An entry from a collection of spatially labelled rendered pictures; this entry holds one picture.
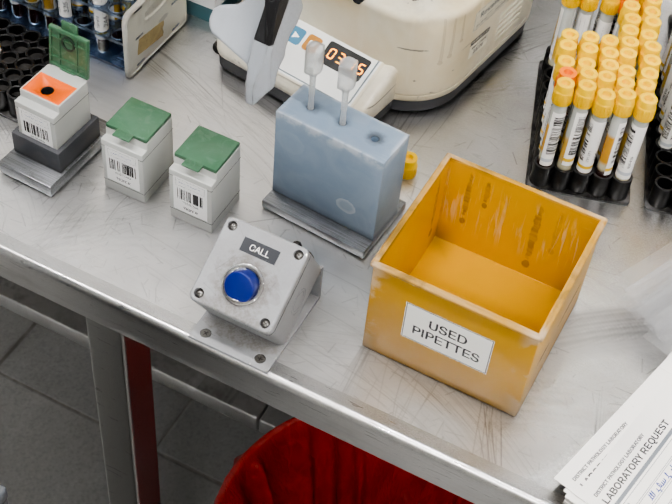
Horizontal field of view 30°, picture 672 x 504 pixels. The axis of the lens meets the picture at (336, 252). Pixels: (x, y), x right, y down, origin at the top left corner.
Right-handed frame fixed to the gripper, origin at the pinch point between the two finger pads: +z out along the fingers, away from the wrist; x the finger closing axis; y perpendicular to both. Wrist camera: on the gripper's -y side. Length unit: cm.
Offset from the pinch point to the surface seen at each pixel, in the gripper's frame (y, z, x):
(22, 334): 61, 103, -19
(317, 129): -1.9, 5.1, 1.9
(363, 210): -6.8, 11.2, 2.1
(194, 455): 25, 103, -16
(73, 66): 19.3, 6.8, 6.1
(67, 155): 17.1, 12.5, 10.3
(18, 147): 21.4, 13.1, 11.5
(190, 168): 5.5, 8.5, 8.6
